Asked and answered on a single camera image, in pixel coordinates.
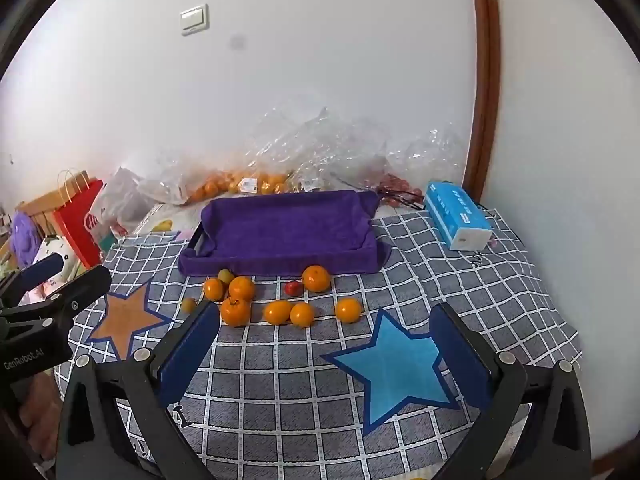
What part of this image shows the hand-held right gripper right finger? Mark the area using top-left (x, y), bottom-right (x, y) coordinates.
top-left (429, 302), bottom-right (593, 480)

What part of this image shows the clear plastic bag with oranges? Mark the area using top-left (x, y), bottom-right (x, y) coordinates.
top-left (136, 157), bottom-right (228, 207)

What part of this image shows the white stuffed toy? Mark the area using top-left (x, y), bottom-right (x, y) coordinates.
top-left (32, 234), bottom-right (84, 281)

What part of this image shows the large orange tangerine with stem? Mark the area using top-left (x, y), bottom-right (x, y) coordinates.
top-left (219, 297), bottom-right (252, 328)

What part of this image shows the blue tissue pack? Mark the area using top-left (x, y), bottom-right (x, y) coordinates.
top-left (424, 180), bottom-right (494, 252)

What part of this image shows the labelled clear bag of tangerines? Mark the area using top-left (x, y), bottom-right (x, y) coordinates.
top-left (220, 166), bottom-right (302, 197)

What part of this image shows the brown wooden door frame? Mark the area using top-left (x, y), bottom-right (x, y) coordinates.
top-left (462, 0), bottom-right (502, 202)

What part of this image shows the white plastic bag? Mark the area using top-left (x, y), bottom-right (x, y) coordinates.
top-left (92, 167), bottom-right (162, 239)

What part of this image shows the grey checked star blanket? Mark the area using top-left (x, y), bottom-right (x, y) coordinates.
top-left (52, 205), bottom-right (584, 480)

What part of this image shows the red paper bag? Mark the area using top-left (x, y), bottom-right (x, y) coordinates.
top-left (52, 170), bottom-right (107, 269)

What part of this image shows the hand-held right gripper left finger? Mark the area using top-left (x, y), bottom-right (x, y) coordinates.
top-left (55, 301), bottom-right (221, 480)

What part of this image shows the crumpled clear plastic bag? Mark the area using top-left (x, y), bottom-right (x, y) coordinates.
top-left (250, 105), bottom-right (392, 194)
top-left (394, 124), bottom-right (469, 187)

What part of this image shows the bunch of small red fruits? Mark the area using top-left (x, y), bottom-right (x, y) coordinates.
top-left (372, 172), bottom-right (427, 209)

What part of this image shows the purple towel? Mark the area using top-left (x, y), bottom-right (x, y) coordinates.
top-left (178, 190), bottom-right (392, 279)

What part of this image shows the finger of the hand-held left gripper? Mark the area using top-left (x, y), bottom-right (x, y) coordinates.
top-left (0, 254), bottom-right (66, 311)
top-left (0, 265), bottom-right (112, 322)

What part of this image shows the white light switch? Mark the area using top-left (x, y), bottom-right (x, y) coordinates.
top-left (179, 4), bottom-right (210, 37)

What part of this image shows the brown paper bag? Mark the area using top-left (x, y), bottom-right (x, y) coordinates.
top-left (17, 189), bottom-right (67, 241)

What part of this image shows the person's left hand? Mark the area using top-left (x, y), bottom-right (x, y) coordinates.
top-left (19, 372), bottom-right (63, 461)

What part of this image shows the white fruit-print mat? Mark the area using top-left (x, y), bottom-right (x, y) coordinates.
top-left (134, 205), bottom-right (212, 241)

